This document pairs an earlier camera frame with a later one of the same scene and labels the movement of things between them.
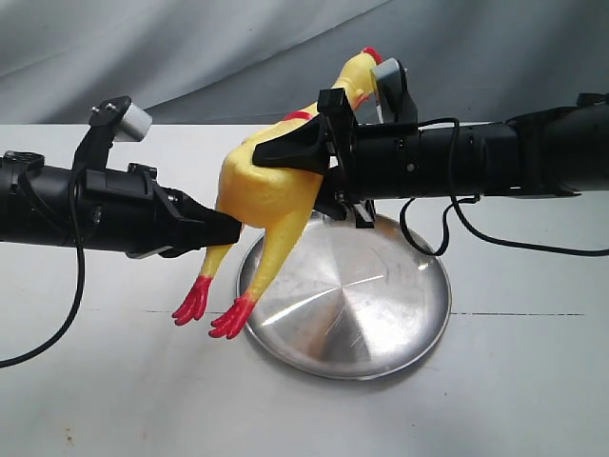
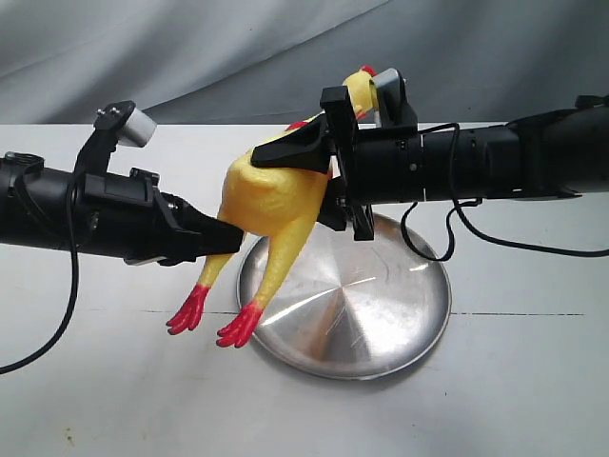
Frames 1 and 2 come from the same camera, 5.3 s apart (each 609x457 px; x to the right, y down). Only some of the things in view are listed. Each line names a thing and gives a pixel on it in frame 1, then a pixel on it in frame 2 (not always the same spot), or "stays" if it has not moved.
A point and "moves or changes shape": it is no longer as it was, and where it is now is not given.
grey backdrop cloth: (247, 62) stays
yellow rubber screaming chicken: (356, 85) moves or changes shape
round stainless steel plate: (346, 303) stays
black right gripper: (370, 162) stays
